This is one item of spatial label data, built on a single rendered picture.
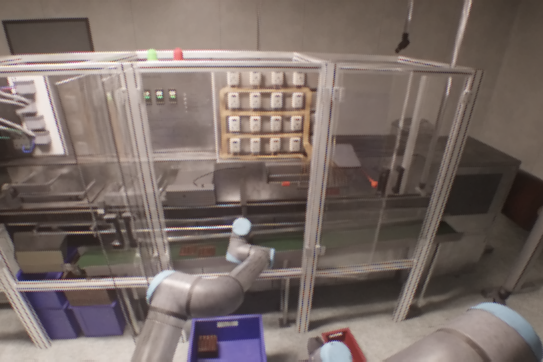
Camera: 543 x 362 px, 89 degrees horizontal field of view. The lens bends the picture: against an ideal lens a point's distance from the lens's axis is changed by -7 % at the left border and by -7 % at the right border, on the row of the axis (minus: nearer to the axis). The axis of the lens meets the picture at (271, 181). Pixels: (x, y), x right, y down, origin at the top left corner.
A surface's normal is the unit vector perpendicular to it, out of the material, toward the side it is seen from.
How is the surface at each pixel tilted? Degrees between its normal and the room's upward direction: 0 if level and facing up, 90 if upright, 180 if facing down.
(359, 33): 90
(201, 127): 90
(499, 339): 15
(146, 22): 90
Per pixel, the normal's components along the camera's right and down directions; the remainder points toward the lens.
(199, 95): 0.11, 0.45
